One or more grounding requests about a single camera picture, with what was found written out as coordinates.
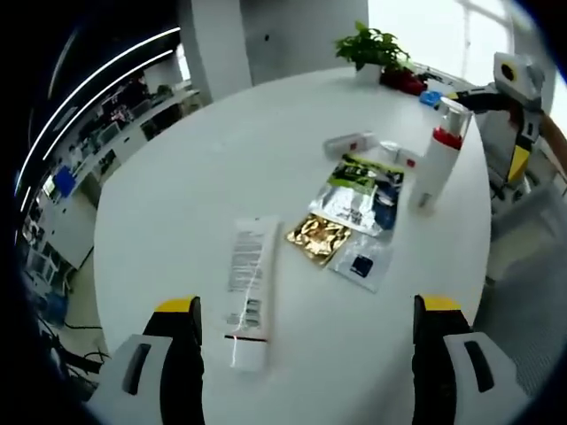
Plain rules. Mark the white mesh chair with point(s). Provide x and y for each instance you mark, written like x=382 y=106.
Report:
x=531 y=310

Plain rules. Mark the blue tissue pack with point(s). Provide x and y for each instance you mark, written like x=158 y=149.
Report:
x=430 y=98

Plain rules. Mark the green black skincare sachet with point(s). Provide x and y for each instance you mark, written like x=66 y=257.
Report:
x=359 y=172

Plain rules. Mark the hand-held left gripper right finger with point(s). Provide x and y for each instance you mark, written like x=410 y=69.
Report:
x=436 y=367

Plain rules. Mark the silver green black pouch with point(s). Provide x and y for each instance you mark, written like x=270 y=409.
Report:
x=350 y=208

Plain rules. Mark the bright window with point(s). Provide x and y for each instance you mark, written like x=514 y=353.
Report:
x=443 y=26

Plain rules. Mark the long ceiling light strip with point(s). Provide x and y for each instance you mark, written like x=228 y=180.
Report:
x=115 y=82
x=106 y=66

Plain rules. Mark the clear skincare sachet blue square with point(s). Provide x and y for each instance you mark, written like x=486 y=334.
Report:
x=361 y=263

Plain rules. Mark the gold foil skincare sachet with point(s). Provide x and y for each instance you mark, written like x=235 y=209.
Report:
x=319 y=239

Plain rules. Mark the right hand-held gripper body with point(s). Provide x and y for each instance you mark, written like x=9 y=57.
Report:
x=522 y=84

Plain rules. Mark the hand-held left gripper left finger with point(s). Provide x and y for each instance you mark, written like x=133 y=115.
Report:
x=173 y=367

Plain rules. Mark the blue storage bin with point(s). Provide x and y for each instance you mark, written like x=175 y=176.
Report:
x=64 y=181

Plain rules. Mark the green leafy plant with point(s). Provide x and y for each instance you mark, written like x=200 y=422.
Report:
x=372 y=44

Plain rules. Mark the white plant pot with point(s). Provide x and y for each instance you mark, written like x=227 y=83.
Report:
x=369 y=74

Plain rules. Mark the skincare pump bottle red collar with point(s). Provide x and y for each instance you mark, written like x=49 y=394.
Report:
x=438 y=168

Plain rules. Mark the white skincare tube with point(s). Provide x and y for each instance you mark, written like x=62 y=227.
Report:
x=250 y=274

